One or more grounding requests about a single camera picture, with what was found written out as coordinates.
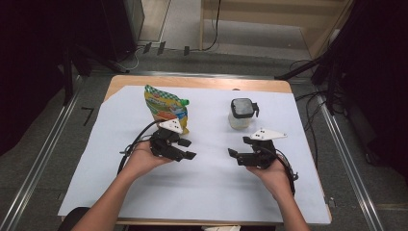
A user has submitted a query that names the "light wooden furniture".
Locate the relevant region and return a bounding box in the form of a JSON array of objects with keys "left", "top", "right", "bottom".
[{"left": 199, "top": 0, "right": 354, "bottom": 59}]

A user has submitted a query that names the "black floor cable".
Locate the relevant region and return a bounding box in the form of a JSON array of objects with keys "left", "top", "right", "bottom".
[{"left": 294, "top": 90, "right": 331, "bottom": 160}]

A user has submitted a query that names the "dark rounded object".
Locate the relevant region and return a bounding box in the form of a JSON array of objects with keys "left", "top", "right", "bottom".
[{"left": 57, "top": 206, "right": 91, "bottom": 231}]

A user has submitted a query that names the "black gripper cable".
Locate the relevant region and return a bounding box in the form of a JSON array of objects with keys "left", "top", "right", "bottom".
[
  {"left": 116, "top": 118, "right": 166, "bottom": 176},
  {"left": 274, "top": 148, "right": 300, "bottom": 196}
]

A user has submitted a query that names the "white floor cable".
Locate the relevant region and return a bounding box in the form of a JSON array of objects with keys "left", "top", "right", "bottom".
[{"left": 114, "top": 46, "right": 143, "bottom": 72}]

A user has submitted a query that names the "yellow spouted pouch green cap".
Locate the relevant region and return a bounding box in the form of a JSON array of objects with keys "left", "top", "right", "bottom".
[{"left": 143, "top": 84, "right": 191, "bottom": 135}]

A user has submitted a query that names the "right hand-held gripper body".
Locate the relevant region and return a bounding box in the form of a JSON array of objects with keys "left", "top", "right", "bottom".
[{"left": 242, "top": 128, "right": 288, "bottom": 170}]

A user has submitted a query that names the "metal floor rail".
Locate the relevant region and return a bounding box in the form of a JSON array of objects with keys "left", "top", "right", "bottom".
[
  {"left": 0, "top": 75, "right": 86, "bottom": 231},
  {"left": 89, "top": 70, "right": 277, "bottom": 80},
  {"left": 312, "top": 80, "right": 386, "bottom": 231}
]

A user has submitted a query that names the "white cloth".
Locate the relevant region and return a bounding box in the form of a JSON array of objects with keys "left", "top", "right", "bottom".
[{"left": 201, "top": 224, "right": 242, "bottom": 231}]

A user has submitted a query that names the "thin black hanging cable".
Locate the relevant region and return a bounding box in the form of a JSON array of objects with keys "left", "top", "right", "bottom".
[{"left": 189, "top": 0, "right": 223, "bottom": 52}]

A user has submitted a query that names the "clear jar with black lid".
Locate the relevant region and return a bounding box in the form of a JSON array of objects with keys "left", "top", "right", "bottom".
[{"left": 227, "top": 97, "right": 260, "bottom": 131}]

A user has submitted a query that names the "dark cabinet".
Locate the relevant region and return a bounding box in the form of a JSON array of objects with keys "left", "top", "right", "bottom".
[{"left": 101, "top": 0, "right": 146, "bottom": 63}]

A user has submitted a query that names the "person's right hand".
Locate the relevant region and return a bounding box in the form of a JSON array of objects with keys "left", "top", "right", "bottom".
[{"left": 245, "top": 157, "right": 295, "bottom": 202}]

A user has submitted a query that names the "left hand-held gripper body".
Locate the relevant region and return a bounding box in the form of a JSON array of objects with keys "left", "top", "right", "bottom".
[{"left": 148, "top": 117, "right": 185, "bottom": 159}]

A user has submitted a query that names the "person's left hand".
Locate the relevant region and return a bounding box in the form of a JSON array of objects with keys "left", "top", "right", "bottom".
[{"left": 123, "top": 141, "right": 174, "bottom": 179}]

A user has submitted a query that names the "black metal stand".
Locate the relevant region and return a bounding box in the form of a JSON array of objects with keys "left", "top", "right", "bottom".
[
  {"left": 61, "top": 41, "right": 131, "bottom": 107},
  {"left": 273, "top": 47, "right": 347, "bottom": 116}
]

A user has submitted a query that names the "white paper sheet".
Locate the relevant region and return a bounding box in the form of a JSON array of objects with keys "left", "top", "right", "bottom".
[{"left": 57, "top": 85, "right": 332, "bottom": 225}]

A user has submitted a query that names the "black curtain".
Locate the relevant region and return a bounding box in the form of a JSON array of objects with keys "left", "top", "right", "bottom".
[
  {"left": 316, "top": 0, "right": 408, "bottom": 179},
  {"left": 0, "top": 0, "right": 109, "bottom": 157}
]

